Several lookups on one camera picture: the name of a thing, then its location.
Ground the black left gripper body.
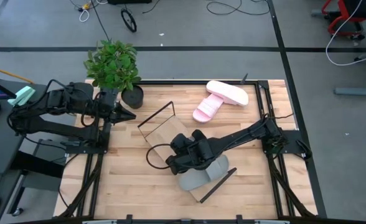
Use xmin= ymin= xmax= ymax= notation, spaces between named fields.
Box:
xmin=99 ymin=88 xmax=122 ymax=124

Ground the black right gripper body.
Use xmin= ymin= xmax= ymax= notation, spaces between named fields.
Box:
xmin=165 ymin=129 xmax=217 ymax=171

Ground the grey foam slide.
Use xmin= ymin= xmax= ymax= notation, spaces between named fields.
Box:
xmin=178 ymin=154 xmax=230 ymax=192

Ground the pink foam slide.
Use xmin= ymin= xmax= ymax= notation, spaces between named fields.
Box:
xmin=205 ymin=80 xmax=250 ymax=108
xmin=192 ymin=93 xmax=225 ymax=124

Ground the green plant in black pot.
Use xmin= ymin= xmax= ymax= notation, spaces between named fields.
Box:
xmin=83 ymin=39 xmax=145 ymax=110

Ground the black wheel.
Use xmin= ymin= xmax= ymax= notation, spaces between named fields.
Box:
xmin=120 ymin=8 xmax=138 ymax=34

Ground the mint green stapler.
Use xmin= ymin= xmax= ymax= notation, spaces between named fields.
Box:
xmin=7 ymin=86 xmax=36 ymax=110

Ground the black box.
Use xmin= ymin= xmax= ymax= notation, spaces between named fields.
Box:
xmin=107 ymin=0 xmax=153 ymax=6

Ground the dark grey desk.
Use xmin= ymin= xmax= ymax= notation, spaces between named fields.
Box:
xmin=0 ymin=77 xmax=65 ymax=215

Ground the grey stand base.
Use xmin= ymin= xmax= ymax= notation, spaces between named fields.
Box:
xmin=334 ymin=48 xmax=366 ymax=97

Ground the red and black cart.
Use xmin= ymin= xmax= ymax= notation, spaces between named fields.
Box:
xmin=321 ymin=0 xmax=366 ymax=40

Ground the black looped wrist cable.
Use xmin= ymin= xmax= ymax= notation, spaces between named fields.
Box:
xmin=145 ymin=142 xmax=173 ymax=170

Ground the wooden shelf with black frame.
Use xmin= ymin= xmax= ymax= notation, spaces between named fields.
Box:
xmin=137 ymin=101 xmax=238 ymax=205

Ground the black metal table frame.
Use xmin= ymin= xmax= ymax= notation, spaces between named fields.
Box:
xmin=54 ymin=79 xmax=329 ymax=224

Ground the long black floor cable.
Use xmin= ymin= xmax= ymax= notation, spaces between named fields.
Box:
xmin=90 ymin=0 xmax=111 ymax=41

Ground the white coiled cable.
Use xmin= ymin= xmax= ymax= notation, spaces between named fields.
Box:
xmin=78 ymin=8 xmax=90 ymax=23

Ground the yellow hose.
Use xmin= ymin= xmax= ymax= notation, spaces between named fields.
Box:
xmin=0 ymin=63 xmax=34 ymax=85

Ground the black arm base cable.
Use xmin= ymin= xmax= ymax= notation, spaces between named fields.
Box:
xmin=294 ymin=139 xmax=313 ymax=159

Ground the black coiled floor cable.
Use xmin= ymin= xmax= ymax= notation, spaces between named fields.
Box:
xmin=206 ymin=0 xmax=271 ymax=16

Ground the white floor cable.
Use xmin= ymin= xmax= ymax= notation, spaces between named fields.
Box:
xmin=325 ymin=0 xmax=366 ymax=67

